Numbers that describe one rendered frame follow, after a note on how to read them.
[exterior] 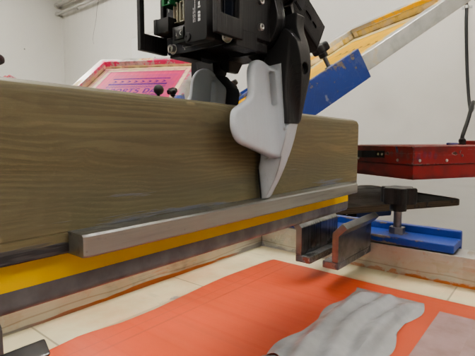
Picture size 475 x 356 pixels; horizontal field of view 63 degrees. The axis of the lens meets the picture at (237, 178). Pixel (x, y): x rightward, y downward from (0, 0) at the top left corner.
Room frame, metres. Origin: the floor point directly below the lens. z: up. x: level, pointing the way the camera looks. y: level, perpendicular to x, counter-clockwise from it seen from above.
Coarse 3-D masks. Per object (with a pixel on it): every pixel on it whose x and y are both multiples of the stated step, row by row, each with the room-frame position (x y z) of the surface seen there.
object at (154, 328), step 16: (128, 320) 0.34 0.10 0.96; (144, 320) 0.34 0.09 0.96; (160, 320) 0.34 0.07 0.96; (176, 320) 0.34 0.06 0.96; (80, 336) 0.31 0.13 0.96; (96, 336) 0.31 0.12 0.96; (112, 336) 0.31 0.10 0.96; (128, 336) 0.31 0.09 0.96; (144, 336) 0.31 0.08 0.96; (160, 336) 0.31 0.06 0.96; (176, 336) 0.31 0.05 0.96; (192, 336) 0.31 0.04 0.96; (208, 336) 0.31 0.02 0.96; (64, 352) 0.29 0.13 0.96; (80, 352) 0.29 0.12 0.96; (96, 352) 0.29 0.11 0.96; (112, 352) 0.29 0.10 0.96; (128, 352) 0.29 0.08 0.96; (144, 352) 0.29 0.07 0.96; (160, 352) 0.29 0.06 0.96; (176, 352) 0.29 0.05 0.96; (192, 352) 0.29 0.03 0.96; (208, 352) 0.29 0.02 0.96; (224, 352) 0.29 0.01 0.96; (240, 352) 0.29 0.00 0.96; (256, 352) 0.29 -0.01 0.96
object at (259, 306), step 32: (224, 288) 0.42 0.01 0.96; (256, 288) 0.42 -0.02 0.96; (288, 288) 0.42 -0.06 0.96; (320, 288) 0.42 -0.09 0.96; (352, 288) 0.42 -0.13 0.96; (384, 288) 0.42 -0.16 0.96; (192, 320) 0.34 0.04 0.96; (224, 320) 0.34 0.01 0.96; (256, 320) 0.34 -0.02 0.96; (288, 320) 0.34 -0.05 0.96; (416, 320) 0.34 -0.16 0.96; (448, 320) 0.34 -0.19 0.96; (416, 352) 0.29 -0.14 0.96; (448, 352) 0.29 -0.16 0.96
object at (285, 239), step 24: (264, 240) 0.60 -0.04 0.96; (288, 240) 0.57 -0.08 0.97; (192, 264) 0.48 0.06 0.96; (360, 264) 0.50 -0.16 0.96; (384, 264) 0.48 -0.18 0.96; (408, 264) 0.46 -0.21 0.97; (432, 264) 0.44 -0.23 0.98; (456, 264) 0.43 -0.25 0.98; (96, 288) 0.38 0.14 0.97; (120, 288) 0.40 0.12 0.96; (24, 312) 0.33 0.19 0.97; (48, 312) 0.34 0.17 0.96; (72, 312) 0.36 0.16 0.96
